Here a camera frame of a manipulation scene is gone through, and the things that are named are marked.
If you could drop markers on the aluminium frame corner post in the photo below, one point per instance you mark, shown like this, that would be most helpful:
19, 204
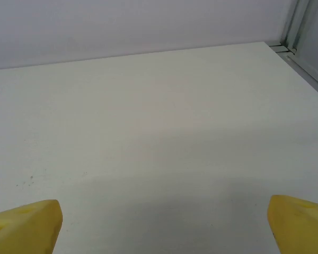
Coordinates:
294, 23

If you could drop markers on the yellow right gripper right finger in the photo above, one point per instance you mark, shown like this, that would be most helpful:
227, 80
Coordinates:
302, 227

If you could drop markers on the aluminium frame side rail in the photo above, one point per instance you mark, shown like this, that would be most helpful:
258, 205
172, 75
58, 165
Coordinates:
304, 71

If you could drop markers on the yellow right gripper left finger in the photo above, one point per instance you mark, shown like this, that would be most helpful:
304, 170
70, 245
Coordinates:
29, 230

